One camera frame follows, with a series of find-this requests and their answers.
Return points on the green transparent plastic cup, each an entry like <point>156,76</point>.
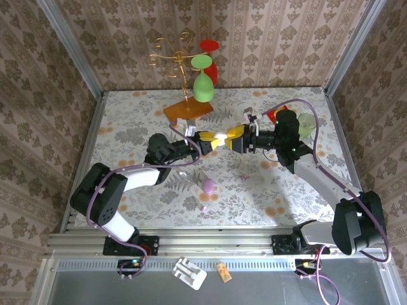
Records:
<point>306,127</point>

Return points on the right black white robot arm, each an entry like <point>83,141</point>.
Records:
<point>318,178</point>

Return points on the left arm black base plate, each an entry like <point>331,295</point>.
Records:
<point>149,244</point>

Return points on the floral tablecloth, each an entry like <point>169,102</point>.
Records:
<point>254,203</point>

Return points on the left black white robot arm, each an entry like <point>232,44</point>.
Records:
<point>140,176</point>

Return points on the aluminium mounting rail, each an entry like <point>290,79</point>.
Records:
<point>216,244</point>

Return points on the gold glass rack wooden base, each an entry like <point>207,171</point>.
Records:
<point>187,109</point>

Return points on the small orange packet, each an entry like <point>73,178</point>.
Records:
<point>224,273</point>

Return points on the red wine glass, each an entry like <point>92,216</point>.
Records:
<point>210,45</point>

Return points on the aluminium frame post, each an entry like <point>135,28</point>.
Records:
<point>70,47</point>
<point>353,47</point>

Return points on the purple earbud charging case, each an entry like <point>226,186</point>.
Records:
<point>208,187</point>

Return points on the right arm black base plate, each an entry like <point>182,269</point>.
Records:
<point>280,246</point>

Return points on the green wine glass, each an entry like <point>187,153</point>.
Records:
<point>203,89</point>

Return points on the white plastic bracket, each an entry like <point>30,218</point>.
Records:
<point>187,271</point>

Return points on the aluminium table side rail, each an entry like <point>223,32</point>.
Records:
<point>84,159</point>
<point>348,159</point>

